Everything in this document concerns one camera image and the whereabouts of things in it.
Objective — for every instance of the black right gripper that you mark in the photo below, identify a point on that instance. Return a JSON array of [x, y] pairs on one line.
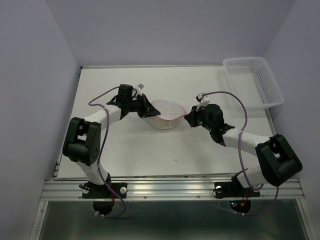
[[192, 116]]

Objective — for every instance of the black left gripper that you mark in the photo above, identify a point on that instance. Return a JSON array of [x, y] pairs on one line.
[[147, 110]]

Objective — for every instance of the white mesh laundry bag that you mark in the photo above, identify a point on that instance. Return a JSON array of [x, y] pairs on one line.
[[171, 113]]

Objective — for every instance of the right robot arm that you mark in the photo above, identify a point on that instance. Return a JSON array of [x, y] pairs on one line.
[[277, 161]]

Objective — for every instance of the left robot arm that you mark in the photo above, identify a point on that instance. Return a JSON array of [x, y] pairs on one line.
[[85, 137]]

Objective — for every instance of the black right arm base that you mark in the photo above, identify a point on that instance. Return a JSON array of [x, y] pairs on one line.
[[233, 189]]

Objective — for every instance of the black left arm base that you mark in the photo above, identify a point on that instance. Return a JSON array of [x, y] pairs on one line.
[[93, 191]]

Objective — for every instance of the white perforated plastic basket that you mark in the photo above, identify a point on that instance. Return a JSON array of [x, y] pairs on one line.
[[253, 82]]

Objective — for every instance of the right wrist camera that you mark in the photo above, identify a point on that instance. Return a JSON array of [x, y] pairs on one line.
[[202, 100]]

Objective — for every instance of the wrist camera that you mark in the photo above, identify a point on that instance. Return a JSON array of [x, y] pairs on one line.
[[139, 87], [202, 100]]

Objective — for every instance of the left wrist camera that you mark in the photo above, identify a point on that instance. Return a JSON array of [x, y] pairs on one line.
[[139, 87]]

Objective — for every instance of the aluminium mounting rail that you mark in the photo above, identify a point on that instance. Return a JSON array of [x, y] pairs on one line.
[[141, 189]]

